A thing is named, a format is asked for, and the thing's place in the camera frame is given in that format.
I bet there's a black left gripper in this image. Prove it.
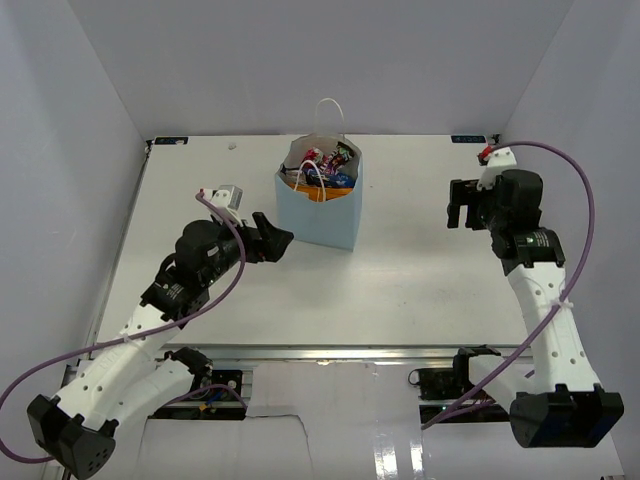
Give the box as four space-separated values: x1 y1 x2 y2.
202 212 293 286

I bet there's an orange Kettle chips bag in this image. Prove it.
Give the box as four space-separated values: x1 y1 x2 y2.
288 183 353 202

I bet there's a dark blue snack bag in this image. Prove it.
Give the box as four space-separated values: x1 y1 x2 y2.
302 168 356 189

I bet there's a red pink candy packet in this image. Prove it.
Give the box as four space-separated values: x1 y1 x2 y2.
303 147 327 164

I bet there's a purple brown M&M's packet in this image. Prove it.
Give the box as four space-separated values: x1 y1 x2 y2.
324 142 355 174

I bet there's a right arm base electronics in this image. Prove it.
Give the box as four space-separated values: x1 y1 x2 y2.
407 367 508 424

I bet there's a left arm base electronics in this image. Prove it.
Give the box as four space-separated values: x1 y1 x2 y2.
150 369 252 421

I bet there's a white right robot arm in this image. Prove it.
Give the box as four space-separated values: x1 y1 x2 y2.
447 169 624 448

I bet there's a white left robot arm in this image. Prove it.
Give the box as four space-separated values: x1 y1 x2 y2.
27 212 294 479

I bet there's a light blue paper bag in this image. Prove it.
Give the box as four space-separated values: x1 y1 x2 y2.
275 97 364 251

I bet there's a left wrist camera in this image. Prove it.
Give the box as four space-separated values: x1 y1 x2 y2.
198 185 243 224

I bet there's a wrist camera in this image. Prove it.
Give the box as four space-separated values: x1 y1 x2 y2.
198 185 243 224
476 147 517 191

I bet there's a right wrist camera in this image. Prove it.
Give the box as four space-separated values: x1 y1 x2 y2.
476 147 517 191

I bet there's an aluminium table edge rail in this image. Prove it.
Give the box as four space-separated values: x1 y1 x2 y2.
89 344 531 362

